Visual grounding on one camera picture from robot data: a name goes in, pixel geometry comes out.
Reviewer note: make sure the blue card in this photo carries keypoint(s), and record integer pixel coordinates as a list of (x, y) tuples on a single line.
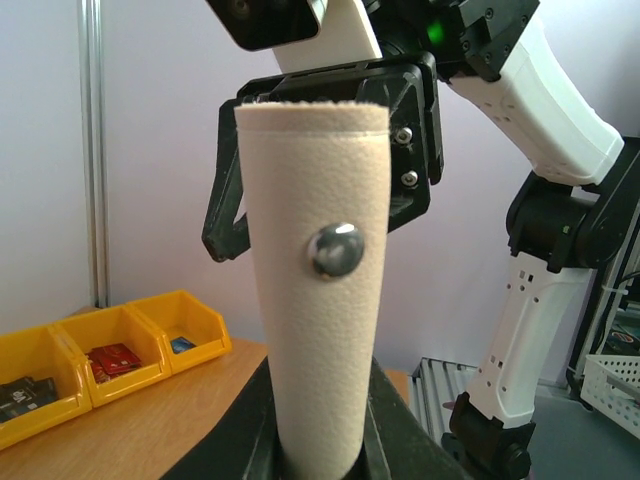
[(181, 345)]

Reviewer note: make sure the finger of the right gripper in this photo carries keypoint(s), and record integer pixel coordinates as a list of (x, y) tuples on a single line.
[(224, 236)]

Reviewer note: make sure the aluminium rail frame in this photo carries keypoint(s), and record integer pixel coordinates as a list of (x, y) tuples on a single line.
[(94, 147)]

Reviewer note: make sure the yellow bin with blue card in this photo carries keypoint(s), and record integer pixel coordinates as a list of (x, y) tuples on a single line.
[(179, 313)]

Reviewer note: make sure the yellow bin with black cards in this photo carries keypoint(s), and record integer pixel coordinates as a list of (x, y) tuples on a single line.
[(40, 353)]

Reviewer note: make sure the white perforated basket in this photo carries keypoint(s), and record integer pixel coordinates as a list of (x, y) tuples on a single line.
[(611, 386)]

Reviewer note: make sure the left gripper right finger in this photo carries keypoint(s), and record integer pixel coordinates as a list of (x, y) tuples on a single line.
[(395, 446)]

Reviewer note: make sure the red cards stack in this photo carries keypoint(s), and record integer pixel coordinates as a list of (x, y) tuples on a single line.
[(112, 361)]

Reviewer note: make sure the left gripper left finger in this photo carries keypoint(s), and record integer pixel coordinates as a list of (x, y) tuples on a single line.
[(243, 444)]

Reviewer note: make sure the yellow bin with red cards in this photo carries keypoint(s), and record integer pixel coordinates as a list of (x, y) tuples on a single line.
[(109, 326)]

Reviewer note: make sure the beige card holder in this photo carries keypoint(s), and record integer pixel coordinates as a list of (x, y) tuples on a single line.
[(316, 180)]

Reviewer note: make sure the black cards stack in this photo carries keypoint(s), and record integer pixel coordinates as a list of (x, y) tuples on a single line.
[(26, 394)]

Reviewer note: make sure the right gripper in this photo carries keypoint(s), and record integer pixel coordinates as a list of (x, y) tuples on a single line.
[(407, 87)]

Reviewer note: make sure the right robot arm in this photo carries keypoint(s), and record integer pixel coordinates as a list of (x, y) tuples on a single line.
[(568, 218)]

